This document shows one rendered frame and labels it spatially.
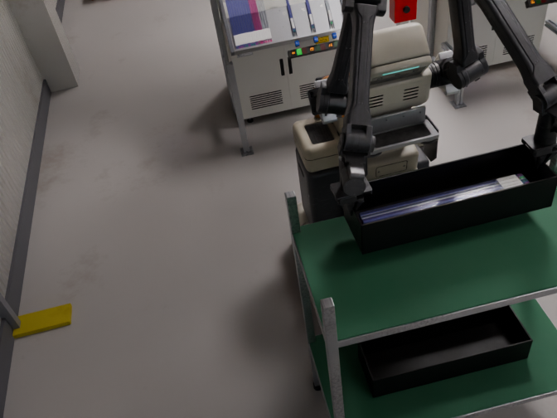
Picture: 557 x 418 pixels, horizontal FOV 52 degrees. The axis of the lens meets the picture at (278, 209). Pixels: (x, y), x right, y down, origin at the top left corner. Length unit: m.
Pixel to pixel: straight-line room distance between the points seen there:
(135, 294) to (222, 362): 0.65
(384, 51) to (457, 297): 0.77
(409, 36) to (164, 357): 1.77
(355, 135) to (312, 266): 0.44
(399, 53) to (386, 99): 0.19
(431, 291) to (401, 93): 0.70
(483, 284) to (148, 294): 1.86
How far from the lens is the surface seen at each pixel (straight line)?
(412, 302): 1.60
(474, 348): 2.25
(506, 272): 1.71
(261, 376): 2.61
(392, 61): 1.85
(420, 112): 2.03
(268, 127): 3.95
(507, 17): 1.66
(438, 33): 4.25
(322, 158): 2.37
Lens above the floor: 2.22
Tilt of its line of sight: 42 degrees down
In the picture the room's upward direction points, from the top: 10 degrees counter-clockwise
